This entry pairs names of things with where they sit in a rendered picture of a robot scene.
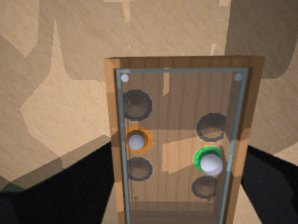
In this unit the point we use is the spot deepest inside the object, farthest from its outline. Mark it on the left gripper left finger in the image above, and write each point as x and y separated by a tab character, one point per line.
78	194

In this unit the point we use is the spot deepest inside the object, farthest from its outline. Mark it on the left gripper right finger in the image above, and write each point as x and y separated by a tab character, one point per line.
271	185

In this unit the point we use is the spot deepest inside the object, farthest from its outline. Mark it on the wooden ball-in-hole puzzle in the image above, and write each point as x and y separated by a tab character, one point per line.
179	135

